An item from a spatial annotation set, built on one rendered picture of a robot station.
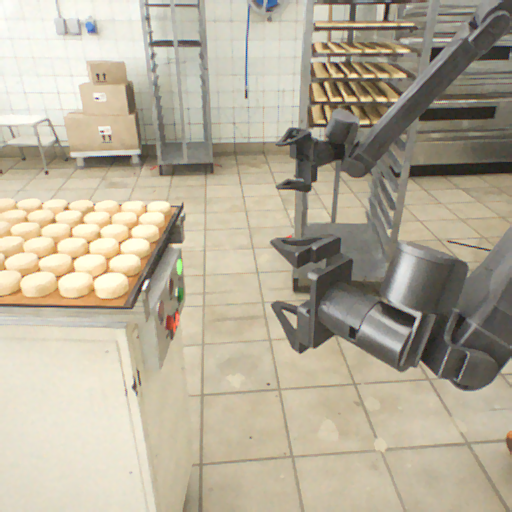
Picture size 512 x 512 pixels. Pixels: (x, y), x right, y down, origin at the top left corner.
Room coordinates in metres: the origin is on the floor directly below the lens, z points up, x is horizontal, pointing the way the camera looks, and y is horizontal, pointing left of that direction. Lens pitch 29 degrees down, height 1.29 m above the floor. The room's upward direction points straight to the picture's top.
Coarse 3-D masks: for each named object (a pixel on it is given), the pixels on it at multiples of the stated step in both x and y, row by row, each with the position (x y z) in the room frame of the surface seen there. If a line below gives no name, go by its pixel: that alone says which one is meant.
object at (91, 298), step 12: (84, 216) 0.89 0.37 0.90; (168, 216) 0.89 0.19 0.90; (72, 228) 0.83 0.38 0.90; (132, 228) 0.83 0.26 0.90; (156, 240) 0.78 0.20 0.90; (120, 252) 0.73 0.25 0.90; (108, 264) 0.68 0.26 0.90; (144, 264) 0.68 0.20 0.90; (24, 276) 0.64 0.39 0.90; (60, 276) 0.64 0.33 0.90; (96, 276) 0.64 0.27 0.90; (132, 276) 0.64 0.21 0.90; (132, 288) 0.60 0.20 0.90; (0, 300) 0.57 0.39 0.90; (12, 300) 0.57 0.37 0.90; (24, 300) 0.57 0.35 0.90; (36, 300) 0.57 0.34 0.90; (48, 300) 0.57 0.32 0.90; (60, 300) 0.57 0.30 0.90; (72, 300) 0.57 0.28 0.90; (84, 300) 0.57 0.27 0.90; (96, 300) 0.57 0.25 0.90; (108, 300) 0.57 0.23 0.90; (120, 300) 0.57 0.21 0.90
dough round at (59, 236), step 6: (48, 228) 0.79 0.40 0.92; (54, 228) 0.79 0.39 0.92; (60, 228) 0.79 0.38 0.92; (66, 228) 0.79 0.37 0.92; (42, 234) 0.77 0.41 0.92; (48, 234) 0.76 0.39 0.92; (54, 234) 0.77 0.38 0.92; (60, 234) 0.77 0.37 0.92; (66, 234) 0.78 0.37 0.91; (54, 240) 0.76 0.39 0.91; (60, 240) 0.77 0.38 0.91
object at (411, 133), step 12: (432, 0) 1.89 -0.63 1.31; (432, 12) 1.89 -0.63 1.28; (432, 24) 1.89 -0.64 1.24; (432, 36) 1.89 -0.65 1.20; (420, 60) 1.90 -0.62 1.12; (420, 72) 1.89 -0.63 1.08; (408, 132) 1.90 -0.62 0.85; (408, 144) 1.89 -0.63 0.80; (408, 156) 1.89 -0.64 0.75; (408, 168) 1.89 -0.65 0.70; (396, 216) 1.89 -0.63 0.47; (396, 228) 1.89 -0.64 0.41; (396, 240) 1.89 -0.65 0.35
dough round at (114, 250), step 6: (96, 240) 0.73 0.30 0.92; (102, 240) 0.73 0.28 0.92; (108, 240) 0.73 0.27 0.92; (114, 240) 0.73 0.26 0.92; (90, 246) 0.71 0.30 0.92; (96, 246) 0.71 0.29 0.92; (102, 246) 0.71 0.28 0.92; (108, 246) 0.71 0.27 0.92; (114, 246) 0.71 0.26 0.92; (90, 252) 0.71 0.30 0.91; (96, 252) 0.70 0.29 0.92; (102, 252) 0.70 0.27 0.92; (108, 252) 0.70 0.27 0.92; (114, 252) 0.71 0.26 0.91
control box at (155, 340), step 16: (176, 256) 0.83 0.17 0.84; (160, 272) 0.76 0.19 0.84; (176, 272) 0.81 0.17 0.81; (160, 288) 0.70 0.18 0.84; (176, 288) 0.80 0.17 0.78; (176, 304) 0.78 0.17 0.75; (160, 320) 0.66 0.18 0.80; (144, 336) 0.63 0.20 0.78; (160, 336) 0.66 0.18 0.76; (144, 352) 0.63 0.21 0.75; (160, 352) 0.64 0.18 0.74; (160, 368) 0.64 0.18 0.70
